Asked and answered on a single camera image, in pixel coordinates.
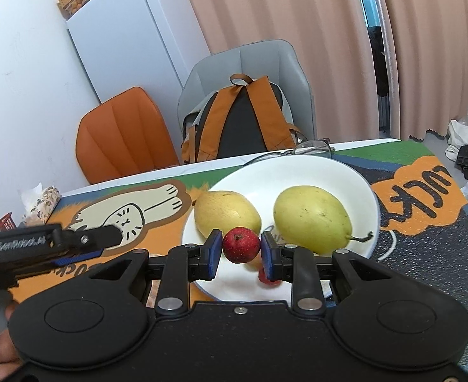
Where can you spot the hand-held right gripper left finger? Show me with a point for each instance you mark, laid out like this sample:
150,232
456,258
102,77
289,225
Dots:
214,254

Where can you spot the green pear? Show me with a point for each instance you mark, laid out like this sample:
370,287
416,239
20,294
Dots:
311,219

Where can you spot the red plastic basket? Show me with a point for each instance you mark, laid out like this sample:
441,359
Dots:
7,223

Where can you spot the red hawthorn berry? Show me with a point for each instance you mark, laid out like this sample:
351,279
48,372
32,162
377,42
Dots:
262,276
240,244

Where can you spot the yellow pear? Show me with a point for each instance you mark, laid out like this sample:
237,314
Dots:
226,215

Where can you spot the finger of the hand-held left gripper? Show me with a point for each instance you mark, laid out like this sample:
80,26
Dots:
78,258
98,236

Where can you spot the grey chair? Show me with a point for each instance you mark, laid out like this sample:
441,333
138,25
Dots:
257,59

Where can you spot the black eyeglasses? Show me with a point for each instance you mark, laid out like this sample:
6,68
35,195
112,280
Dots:
313,147

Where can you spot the orange and grey backpack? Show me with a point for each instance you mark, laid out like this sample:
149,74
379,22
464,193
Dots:
241,123

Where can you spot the white plate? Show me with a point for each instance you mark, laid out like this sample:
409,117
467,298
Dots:
257,183

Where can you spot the patterned tissue box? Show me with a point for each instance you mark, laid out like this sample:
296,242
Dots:
44,203

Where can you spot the pink curtain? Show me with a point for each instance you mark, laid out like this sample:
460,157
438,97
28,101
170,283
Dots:
429,47
297,16

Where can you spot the orange chair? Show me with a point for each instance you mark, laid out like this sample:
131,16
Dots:
126,135

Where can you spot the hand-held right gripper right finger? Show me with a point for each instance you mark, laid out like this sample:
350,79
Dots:
267,258

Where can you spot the white fridge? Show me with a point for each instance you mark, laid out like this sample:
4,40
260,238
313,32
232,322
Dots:
138,36

